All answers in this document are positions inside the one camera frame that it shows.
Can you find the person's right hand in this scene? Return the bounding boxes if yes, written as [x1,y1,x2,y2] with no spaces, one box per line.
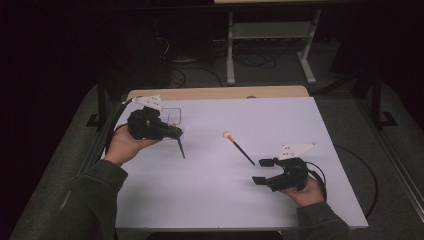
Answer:
[281,176,326,208]

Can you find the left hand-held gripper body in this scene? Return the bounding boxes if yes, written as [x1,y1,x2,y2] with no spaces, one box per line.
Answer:
[127,94,175,141]

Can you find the person's left hand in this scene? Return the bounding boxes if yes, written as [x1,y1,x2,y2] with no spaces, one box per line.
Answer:
[104,124,161,167]

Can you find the metal rail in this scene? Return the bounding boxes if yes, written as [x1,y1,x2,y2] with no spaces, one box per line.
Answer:
[46,99,121,240]
[358,99,424,214]

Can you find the black floor cable loop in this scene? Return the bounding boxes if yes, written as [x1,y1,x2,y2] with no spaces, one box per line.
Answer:
[334,144,379,218]

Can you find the tangled floor cables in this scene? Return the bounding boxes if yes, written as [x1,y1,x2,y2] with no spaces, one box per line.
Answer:
[166,36,279,88]

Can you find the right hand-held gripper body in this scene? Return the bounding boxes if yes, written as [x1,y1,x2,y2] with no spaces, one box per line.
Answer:
[270,142,318,193]

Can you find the clear acrylic organizer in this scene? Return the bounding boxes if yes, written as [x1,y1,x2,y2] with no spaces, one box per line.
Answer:
[159,107,185,141]

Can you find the white metal desk frame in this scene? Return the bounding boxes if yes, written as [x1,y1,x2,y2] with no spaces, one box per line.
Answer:
[225,9,323,86]

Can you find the wooden table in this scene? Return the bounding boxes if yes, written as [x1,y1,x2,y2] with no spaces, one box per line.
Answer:
[126,85,310,103]

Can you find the black stand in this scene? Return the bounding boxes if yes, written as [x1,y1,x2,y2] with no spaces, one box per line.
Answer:
[85,76,108,131]
[371,69,398,130]

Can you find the round-head makeup brush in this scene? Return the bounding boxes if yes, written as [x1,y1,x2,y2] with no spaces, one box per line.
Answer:
[222,130,256,167]

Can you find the white board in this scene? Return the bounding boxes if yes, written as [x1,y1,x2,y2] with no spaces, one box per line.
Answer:
[114,96,369,231]

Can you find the right hand-held gripper cable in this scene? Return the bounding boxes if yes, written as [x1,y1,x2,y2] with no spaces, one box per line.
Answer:
[304,161,328,203]

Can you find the thin copper-ferrule makeup brush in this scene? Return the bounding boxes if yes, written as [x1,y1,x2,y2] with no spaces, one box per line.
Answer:
[171,123,186,160]

